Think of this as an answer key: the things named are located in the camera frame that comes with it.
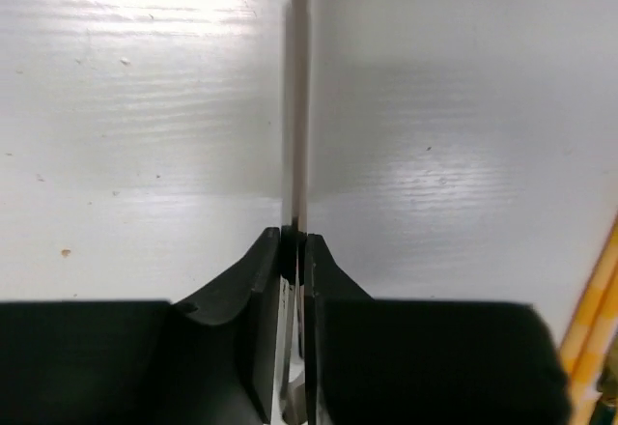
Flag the yellow checkered cloth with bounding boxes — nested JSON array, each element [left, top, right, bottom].
[[560, 224, 617, 424]]

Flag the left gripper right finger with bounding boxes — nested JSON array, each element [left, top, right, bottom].
[[304, 235, 572, 424]]

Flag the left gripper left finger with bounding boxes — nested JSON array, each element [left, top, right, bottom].
[[1, 228, 280, 424]]

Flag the metal tongs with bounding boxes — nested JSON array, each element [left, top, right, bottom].
[[275, 0, 314, 424]]

